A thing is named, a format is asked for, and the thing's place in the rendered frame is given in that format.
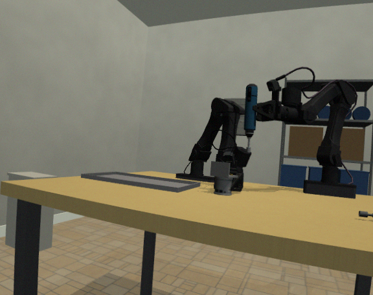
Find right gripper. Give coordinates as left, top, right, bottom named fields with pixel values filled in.
left=214, top=156, right=243, bottom=191

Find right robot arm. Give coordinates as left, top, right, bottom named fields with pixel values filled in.
left=176, top=98, right=251, bottom=180

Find black cylinder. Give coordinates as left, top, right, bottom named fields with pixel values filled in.
left=214, top=177, right=233, bottom=195

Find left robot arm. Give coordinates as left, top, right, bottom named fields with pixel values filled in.
left=282, top=80, right=357, bottom=188

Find dark blue electric nut driver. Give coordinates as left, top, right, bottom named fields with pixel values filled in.
left=244, top=83, right=258, bottom=153

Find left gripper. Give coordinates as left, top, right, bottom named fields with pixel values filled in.
left=253, top=82, right=288, bottom=122

